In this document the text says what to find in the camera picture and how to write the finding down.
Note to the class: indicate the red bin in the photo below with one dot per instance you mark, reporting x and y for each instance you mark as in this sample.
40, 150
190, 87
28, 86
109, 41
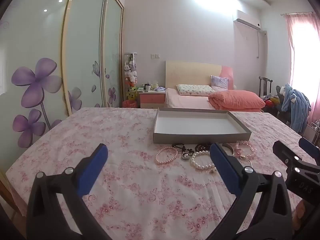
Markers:
130, 104

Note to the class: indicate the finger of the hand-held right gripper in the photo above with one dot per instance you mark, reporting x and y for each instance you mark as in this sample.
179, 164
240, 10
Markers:
285, 155
310, 146

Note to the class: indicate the dark wooden chair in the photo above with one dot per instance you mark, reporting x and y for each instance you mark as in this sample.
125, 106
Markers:
265, 85

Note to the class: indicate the white air conditioner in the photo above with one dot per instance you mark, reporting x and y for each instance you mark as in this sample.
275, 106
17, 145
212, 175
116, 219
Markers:
246, 20

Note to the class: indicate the wide silver bangle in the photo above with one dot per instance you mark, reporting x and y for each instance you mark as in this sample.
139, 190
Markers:
231, 149

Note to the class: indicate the lilac pillow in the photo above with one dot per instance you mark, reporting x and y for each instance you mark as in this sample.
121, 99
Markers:
220, 83

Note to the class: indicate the floral print pillow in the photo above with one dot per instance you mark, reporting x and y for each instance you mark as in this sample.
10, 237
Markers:
195, 90

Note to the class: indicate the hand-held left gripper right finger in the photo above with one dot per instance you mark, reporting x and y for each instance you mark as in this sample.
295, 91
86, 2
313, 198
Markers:
222, 167

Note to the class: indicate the beige and pink headboard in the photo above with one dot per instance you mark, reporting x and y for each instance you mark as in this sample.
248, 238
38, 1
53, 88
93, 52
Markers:
190, 72

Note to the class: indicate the pink curtain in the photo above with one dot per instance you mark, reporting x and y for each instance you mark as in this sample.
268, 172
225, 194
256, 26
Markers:
291, 45

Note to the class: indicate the wall switch plate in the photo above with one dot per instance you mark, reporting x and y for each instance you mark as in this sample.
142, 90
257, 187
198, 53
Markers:
155, 56

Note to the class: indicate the blue fleece robe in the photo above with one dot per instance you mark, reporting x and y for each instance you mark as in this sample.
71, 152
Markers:
297, 105

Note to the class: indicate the thin silver bangle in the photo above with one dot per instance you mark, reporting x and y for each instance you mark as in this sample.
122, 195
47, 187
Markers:
250, 162

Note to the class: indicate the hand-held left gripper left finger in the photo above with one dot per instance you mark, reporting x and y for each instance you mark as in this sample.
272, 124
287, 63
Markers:
95, 170

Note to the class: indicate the pink floral tablecloth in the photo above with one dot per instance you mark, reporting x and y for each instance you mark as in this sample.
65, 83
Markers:
125, 135

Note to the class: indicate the pink and white nightstand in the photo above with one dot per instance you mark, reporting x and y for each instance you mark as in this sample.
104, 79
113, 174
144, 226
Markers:
152, 99

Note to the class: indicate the white mug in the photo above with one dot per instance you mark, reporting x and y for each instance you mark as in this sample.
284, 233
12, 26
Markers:
148, 88

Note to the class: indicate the grey cardboard tray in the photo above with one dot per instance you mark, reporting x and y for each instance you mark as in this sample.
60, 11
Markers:
197, 125

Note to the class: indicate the flower print sliding wardrobe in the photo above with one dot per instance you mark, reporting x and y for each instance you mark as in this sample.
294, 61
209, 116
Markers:
37, 80

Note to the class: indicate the clear tube of plush toys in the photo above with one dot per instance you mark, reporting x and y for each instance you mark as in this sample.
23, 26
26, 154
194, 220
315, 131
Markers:
130, 77

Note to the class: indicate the pink bed mattress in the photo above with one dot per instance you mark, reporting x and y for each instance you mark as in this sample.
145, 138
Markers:
187, 102

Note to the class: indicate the folded orange quilt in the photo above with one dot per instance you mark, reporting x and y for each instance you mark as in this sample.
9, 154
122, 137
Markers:
237, 100

